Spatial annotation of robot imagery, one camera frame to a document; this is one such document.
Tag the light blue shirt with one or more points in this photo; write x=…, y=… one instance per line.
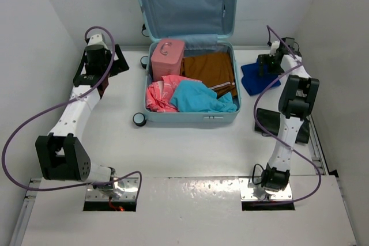
x=191, y=96

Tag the light blue open suitcase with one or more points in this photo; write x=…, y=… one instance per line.
x=204, y=25

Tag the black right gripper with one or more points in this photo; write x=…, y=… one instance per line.
x=264, y=59

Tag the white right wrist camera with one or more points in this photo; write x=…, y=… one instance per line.
x=274, y=47

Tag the black pouch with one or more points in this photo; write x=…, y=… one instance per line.
x=271, y=122

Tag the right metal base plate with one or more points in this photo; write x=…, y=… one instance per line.
x=250, y=192

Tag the metal base plate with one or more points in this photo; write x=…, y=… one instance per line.
x=250, y=192
x=120, y=191

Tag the pink patterned garment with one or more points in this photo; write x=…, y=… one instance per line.
x=159, y=93

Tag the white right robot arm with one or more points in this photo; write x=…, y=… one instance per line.
x=295, y=105

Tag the dark blue cloth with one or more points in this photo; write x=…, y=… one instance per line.
x=253, y=83

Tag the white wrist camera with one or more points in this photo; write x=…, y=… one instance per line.
x=274, y=47
x=97, y=39

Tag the brown trousers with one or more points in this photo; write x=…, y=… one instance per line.
x=214, y=70

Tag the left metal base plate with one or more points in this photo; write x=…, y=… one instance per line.
x=120, y=191

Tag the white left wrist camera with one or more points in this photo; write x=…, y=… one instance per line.
x=97, y=39

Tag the pink cosmetic case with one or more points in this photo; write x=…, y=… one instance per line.
x=167, y=57

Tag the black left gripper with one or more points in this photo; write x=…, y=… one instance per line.
x=119, y=64

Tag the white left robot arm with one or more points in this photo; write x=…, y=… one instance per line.
x=61, y=154

